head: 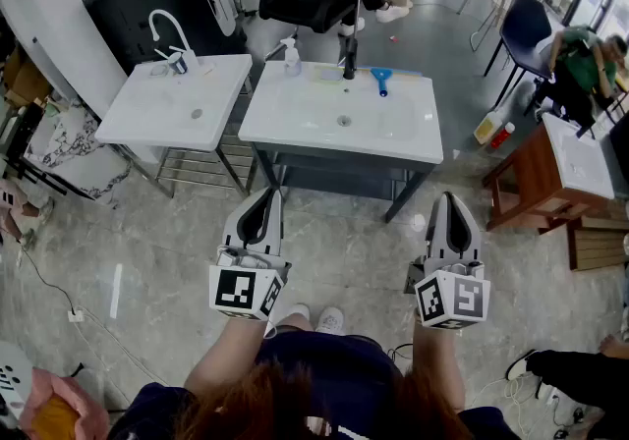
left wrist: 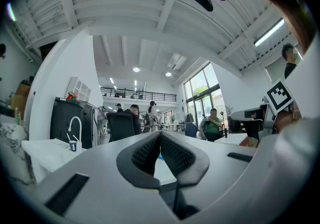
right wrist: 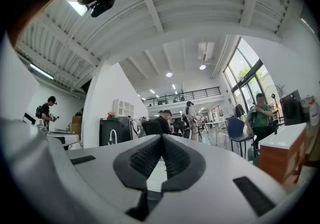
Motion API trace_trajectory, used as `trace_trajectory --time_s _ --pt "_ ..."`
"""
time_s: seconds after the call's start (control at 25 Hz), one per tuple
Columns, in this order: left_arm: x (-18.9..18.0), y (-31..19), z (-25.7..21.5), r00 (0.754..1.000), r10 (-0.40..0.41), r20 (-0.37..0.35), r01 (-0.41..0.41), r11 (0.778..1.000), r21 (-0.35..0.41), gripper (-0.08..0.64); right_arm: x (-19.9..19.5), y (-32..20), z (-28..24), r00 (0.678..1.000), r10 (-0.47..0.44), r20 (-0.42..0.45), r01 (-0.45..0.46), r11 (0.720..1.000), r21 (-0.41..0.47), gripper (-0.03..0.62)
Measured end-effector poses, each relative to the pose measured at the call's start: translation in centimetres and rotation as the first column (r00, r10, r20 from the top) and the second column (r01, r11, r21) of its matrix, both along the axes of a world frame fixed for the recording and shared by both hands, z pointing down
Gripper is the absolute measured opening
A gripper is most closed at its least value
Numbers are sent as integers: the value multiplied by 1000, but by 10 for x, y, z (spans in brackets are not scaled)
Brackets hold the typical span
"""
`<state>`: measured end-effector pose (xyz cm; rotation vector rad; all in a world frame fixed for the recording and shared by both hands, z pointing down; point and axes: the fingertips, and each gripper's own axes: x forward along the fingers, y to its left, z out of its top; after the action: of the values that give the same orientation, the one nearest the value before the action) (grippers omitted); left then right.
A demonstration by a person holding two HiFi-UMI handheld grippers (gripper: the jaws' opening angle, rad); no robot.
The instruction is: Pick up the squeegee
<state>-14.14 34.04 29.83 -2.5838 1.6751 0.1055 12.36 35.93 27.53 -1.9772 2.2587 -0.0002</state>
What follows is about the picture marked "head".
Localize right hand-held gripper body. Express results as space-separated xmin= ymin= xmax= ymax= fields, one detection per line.
xmin=403 ymin=253 xmax=492 ymax=331

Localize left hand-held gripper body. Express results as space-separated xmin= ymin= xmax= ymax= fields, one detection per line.
xmin=208 ymin=244 xmax=293 ymax=322

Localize blue squeegee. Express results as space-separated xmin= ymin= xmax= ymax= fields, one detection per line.
xmin=356 ymin=65 xmax=425 ymax=99

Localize person's right forearm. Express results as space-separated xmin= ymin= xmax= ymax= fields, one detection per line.
xmin=411 ymin=319 xmax=467 ymax=413

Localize person's left forearm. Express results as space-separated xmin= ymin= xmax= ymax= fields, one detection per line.
xmin=184 ymin=315 xmax=277 ymax=401

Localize chrome sink stand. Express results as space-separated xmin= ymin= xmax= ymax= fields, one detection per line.
xmin=110 ymin=126 xmax=260 ymax=199

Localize wooden vanity cabinet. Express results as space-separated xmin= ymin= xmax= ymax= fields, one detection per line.
xmin=481 ymin=121 xmax=613 ymax=234

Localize dark metal sink stand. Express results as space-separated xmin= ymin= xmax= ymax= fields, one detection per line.
xmin=250 ymin=142 xmax=436 ymax=225

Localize person's white shoes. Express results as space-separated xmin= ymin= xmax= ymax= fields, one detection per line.
xmin=286 ymin=302 xmax=346 ymax=337

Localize red bottle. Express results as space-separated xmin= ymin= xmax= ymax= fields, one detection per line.
xmin=489 ymin=121 xmax=517 ymax=150

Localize yellow liquid bottle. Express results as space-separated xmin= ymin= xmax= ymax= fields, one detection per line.
xmin=473 ymin=109 xmax=505 ymax=146

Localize wooden slat crate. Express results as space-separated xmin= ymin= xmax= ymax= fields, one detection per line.
xmin=566 ymin=215 xmax=629 ymax=273

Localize large white sink basin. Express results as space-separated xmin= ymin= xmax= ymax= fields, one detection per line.
xmin=238 ymin=59 xmax=445 ymax=166

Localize person's dark navy shirt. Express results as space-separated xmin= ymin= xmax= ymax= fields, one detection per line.
xmin=106 ymin=328 xmax=523 ymax=440

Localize white vanity basin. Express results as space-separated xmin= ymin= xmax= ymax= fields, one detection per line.
xmin=542 ymin=112 xmax=617 ymax=201

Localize small white sink basin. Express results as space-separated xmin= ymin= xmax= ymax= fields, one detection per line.
xmin=94 ymin=53 xmax=254 ymax=153

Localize clear soap dispenser bottle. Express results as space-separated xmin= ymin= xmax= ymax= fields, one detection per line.
xmin=279 ymin=36 xmax=303 ymax=79

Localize dark blue cup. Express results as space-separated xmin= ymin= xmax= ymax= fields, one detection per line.
xmin=167 ymin=52 xmax=190 ymax=77

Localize marble slab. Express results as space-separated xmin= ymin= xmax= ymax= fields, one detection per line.
xmin=23 ymin=102 xmax=133 ymax=207

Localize black faucet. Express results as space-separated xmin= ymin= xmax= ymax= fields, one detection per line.
xmin=341 ymin=36 xmax=359 ymax=82

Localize white faucet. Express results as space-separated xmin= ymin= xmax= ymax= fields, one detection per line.
xmin=147 ymin=9 xmax=201 ymax=75

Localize pink cloth bundle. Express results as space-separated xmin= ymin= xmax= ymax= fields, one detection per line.
xmin=18 ymin=366 xmax=110 ymax=440

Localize dark blue chair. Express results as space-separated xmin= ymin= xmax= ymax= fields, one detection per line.
xmin=483 ymin=0 xmax=555 ymax=82

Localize white device with black marks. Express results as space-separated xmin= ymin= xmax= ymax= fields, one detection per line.
xmin=0 ymin=340 xmax=34 ymax=420

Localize black cabinet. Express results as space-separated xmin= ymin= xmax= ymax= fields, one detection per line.
xmin=77 ymin=0 xmax=248 ymax=77

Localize cardboard boxes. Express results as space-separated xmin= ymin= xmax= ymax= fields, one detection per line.
xmin=1 ymin=47 xmax=54 ymax=109

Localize black floor cable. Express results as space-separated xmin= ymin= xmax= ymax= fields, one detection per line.
xmin=18 ymin=244 xmax=80 ymax=316

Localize white wire chair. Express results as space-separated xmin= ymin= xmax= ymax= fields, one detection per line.
xmin=469 ymin=0 xmax=518 ymax=54

